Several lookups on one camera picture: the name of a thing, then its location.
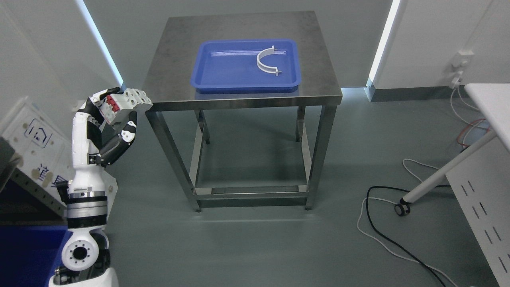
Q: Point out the white plug adapter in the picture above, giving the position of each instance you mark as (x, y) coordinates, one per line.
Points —
(456, 80)

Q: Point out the stainless steel table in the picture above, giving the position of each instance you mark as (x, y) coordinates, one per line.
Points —
(317, 98)

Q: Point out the blue plastic tray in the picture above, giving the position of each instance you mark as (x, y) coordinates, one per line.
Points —
(247, 66)

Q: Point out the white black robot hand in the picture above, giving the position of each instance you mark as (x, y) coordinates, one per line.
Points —
(96, 144)

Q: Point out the white desk leg with caster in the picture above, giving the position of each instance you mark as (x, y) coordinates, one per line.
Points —
(403, 207)

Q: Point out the grey metal shelf rack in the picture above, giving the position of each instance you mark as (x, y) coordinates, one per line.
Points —
(22, 201)

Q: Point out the white wall socket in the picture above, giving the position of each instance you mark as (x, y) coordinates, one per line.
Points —
(462, 58)

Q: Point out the white circuit breaker red switches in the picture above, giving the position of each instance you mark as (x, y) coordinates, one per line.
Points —
(116, 105)

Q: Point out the white desk with perforated panel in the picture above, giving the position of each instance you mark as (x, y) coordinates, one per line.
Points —
(481, 181)

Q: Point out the white sign board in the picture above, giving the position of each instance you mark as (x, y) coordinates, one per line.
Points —
(45, 151)

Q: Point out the blue bin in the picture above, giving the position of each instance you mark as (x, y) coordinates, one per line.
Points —
(30, 254)

